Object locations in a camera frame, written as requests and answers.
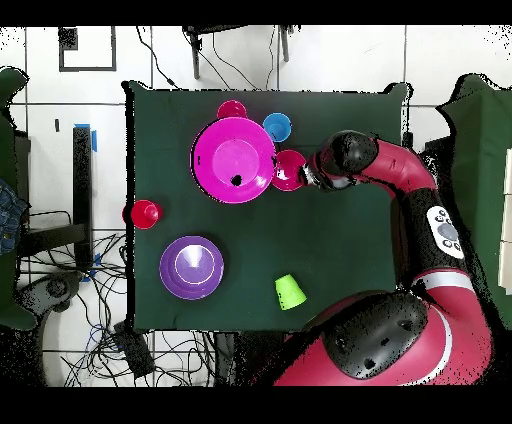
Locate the small crimson pink bowl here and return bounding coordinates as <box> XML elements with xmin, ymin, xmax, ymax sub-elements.
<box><xmin>270</xmin><ymin>149</ymin><xmax>308</xmax><ymax>192</ymax></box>

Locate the large magenta bowl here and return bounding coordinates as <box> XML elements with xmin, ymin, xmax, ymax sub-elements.
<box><xmin>190</xmin><ymin>116</ymin><xmax>278</xmax><ymax>205</ymax></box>

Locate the green cup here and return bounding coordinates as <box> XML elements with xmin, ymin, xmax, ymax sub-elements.
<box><xmin>274</xmin><ymin>273</ymin><xmax>308</xmax><ymax>312</ymax></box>

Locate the blue cup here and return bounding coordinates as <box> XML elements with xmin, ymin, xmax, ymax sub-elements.
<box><xmin>262</xmin><ymin>112</ymin><xmax>293</xmax><ymax>144</ymax></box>

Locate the dark green tablecloth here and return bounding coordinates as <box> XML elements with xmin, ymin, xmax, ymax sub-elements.
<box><xmin>120</xmin><ymin>79</ymin><xmax>413</xmax><ymax>333</ymax></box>

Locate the purple bowl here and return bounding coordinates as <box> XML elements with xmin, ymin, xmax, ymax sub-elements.
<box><xmin>159</xmin><ymin>235</ymin><xmax>225</xmax><ymax>301</ymax></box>

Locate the crimson pink cup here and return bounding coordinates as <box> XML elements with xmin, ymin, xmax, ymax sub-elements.
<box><xmin>216</xmin><ymin>99</ymin><xmax>248</xmax><ymax>120</ymax></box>

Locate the red cup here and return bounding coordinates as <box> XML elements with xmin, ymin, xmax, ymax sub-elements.
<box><xmin>121</xmin><ymin>199</ymin><xmax>164</xmax><ymax>231</ymax></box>

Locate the dark metal legged stand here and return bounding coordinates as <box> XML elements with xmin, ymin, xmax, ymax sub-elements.
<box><xmin>181</xmin><ymin>24</ymin><xmax>295</xmax><ymax>80</ymax></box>

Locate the blue tape strip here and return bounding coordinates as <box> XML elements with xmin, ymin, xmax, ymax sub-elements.
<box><xmin>74</xmin><ymin>122</ymin><xmax>98</xmax><ymax>154</ymax></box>

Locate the black metal bar stand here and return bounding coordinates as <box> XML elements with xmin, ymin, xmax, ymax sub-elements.
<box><xmin>19</xmin><ymin>126</ymin><xmax>94</xmax><ymax>271</ymax></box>

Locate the black power strip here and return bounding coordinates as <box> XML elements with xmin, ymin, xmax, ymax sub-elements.
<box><xmin>112</xmin><ymin>322</ymin><xmax>156</xmax><ymax>379</ymax></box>

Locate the black office chair base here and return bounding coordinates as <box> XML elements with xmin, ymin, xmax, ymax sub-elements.
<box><xmin>17</xmin><ymin>270</ymin><xmax>83</xmax><ymax>315</ymax></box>

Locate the green cloth covered table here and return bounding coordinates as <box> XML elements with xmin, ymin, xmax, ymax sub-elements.
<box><xmin>435</xmin><ymin>73</ymin><xmax>512</xmax><ymax>331</ymax></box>
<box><xmin>0</xmin><ymin>64</ymin><xmax>39</xmax><ymax>331</ymax></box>

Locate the blue denim fabric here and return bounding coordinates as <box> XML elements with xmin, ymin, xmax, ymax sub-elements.
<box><xmin>0</xmin><ymin>178</ymin><xmax>28</xmax><ymax>256</ymax></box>

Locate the white box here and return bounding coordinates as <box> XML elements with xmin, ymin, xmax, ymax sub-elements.
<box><xmin>497</xmin><ymin>147</ymin><xmax>512</xmax><ymax>295</ymax></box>

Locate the black cable with plug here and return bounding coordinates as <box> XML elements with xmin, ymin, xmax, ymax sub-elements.
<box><xmin>134</xmin><ymin>25</ymin><xmax>180</xmax><ymax>89</ymax></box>

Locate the tangle of black cables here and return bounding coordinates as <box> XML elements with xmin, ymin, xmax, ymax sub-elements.
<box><xmin>19</xmin><ymin>209</ymin><xmax>225</xmax><ymax>387</ymax></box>

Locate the grey square floor frame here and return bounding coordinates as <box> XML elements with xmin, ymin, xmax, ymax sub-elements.
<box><xmin>58</xmin><ymin>26</ymin><xmax>118</xmax><ymax>73</ymax></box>

